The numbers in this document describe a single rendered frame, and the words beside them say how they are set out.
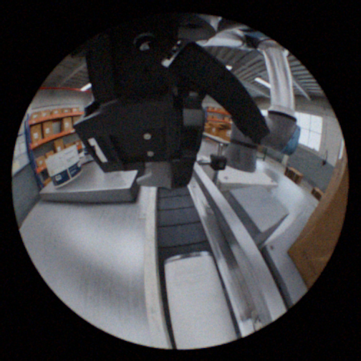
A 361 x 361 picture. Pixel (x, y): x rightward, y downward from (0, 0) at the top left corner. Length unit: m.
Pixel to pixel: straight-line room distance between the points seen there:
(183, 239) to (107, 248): 0.16
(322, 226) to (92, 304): 0.39
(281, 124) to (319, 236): 0.29
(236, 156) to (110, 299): 0.50
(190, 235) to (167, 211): 0.06
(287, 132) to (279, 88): 0.14
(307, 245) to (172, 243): 0.25
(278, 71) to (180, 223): 0.49
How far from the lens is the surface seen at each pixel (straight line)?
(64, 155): 0.56
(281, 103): 0.39
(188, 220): 0.18
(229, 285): 0.16
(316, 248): 0.25
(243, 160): 0.38
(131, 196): 0.31
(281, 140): 0.37
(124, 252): 0.23
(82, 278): 0.27
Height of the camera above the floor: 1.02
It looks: 30 degrees down
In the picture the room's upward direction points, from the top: straight up
